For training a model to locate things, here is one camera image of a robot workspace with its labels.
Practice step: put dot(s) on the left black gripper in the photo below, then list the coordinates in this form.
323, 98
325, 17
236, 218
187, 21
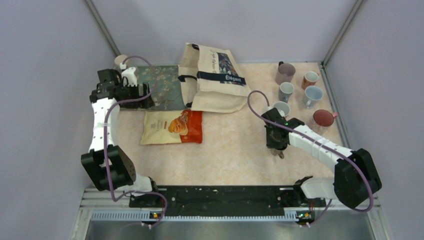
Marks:
144, 103

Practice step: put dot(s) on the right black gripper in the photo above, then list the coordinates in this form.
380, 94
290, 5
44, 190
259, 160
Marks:
270, 144

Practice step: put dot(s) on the brown cup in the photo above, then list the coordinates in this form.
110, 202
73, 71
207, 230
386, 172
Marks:
277, 153

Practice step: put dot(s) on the pink cup off tray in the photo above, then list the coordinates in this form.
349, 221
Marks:
321, 120

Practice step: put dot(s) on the clear grey tumbler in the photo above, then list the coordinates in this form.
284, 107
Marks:
312, 94

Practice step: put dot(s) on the lilac mug black handle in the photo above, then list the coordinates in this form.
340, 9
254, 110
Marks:
285, 72

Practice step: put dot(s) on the salmon pink mug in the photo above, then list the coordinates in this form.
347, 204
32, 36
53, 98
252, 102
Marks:
310, 78

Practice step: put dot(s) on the beige canvas tote bag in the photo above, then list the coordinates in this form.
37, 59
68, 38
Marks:
211, 81

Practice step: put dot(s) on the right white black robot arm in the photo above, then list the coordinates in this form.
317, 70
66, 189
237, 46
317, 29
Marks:
355, 177

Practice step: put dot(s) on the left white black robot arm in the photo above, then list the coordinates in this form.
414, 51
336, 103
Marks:
106, 163

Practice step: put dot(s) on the floral blue serving tray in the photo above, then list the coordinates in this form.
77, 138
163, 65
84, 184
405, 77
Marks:
167, 94

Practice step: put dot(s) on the cassava chips bag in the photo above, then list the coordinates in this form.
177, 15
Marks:
172, 127

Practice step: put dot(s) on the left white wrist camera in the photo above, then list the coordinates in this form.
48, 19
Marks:
129, 75

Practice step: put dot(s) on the aluminium frame rail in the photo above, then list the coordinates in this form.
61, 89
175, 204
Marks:
106, 209

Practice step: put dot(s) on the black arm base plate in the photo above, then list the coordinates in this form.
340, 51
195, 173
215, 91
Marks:
226, 200

